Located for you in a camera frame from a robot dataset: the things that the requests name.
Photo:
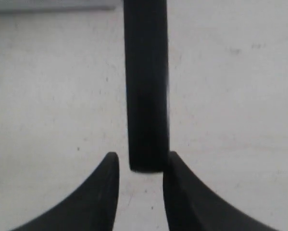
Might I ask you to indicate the grey paper cutter base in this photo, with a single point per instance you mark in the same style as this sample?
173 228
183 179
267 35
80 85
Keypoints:
14 6

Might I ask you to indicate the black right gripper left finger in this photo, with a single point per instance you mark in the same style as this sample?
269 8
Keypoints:
91 207

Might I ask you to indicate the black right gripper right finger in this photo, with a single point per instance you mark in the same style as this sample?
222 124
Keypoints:
190 205

